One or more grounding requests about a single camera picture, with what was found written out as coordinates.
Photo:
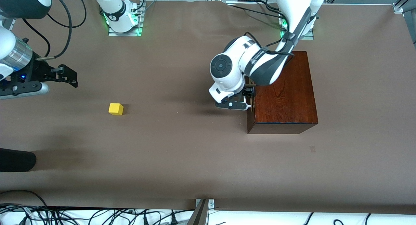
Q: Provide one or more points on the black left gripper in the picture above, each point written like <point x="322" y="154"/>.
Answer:
<point x="248" y="90"/>

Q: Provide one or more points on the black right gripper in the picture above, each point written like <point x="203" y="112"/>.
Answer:
<point x="36" y="71"/>

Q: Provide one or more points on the yellow cube block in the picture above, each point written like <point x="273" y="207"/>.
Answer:
<point x="115" y="109"/>

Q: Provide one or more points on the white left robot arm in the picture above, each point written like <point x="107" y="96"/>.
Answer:
<point x="234" y="65"/>

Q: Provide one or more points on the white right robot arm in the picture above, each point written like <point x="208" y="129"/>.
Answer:
<point x="114" y="10"/>

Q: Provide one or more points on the dark brown wooden cabinet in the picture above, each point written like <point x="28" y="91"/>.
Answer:
<point x="286" y="101"/>

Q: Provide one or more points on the aluminium edge profile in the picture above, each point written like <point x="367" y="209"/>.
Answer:
<point x="9" y="24"/>

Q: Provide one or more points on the black cylinder object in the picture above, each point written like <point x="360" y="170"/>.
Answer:
<point x="16" y="160"/>

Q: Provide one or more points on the aluminium corner profile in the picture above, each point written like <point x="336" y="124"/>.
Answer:
<point x="401" y="4"/>

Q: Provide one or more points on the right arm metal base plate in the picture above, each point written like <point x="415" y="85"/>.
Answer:
<point x="125" y="33"/>

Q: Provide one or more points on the metal bracket with bar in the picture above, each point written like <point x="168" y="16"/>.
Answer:
<point x="203" y="212"/>

